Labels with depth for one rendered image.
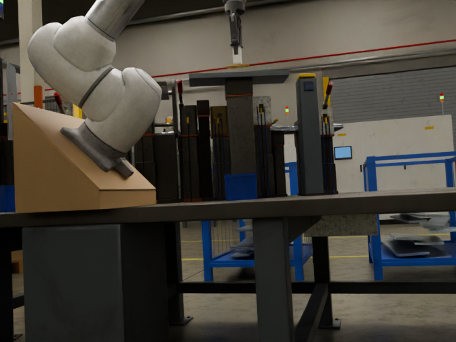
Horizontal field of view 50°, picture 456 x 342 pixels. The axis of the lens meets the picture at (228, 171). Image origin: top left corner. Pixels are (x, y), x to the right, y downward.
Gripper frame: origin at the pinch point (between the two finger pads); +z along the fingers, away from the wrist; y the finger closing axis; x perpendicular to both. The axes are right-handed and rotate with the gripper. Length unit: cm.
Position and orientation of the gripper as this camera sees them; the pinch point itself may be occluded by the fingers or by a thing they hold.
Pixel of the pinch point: (237, 55)
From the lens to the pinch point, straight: 190.3
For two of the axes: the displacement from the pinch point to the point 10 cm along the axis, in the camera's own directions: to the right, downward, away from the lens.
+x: -9.7, 0.6, 2.2
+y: 2.2, 0.4, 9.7
